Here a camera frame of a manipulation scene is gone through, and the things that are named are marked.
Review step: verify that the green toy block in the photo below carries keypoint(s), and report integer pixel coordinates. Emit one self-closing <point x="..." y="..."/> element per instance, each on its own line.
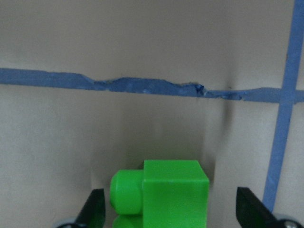
<point x="163" y="194"/>

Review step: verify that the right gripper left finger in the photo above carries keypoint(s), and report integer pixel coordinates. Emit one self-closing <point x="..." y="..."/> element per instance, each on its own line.
<point x="92" y="214"/>

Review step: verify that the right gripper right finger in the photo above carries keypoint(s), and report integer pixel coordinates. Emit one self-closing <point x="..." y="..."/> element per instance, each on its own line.
<point x="251" y="212"/>

